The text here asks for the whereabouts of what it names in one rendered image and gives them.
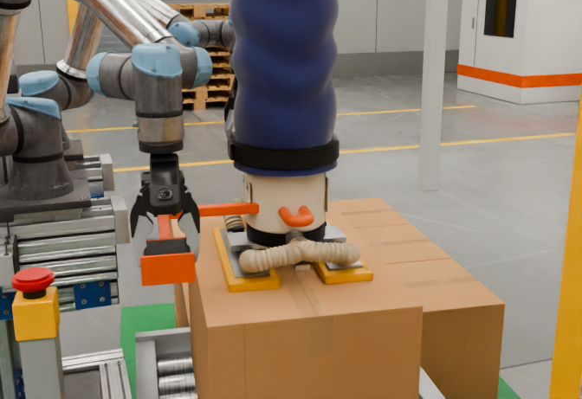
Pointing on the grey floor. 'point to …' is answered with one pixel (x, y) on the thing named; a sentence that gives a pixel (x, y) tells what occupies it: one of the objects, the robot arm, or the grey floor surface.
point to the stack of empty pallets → (222, 74)
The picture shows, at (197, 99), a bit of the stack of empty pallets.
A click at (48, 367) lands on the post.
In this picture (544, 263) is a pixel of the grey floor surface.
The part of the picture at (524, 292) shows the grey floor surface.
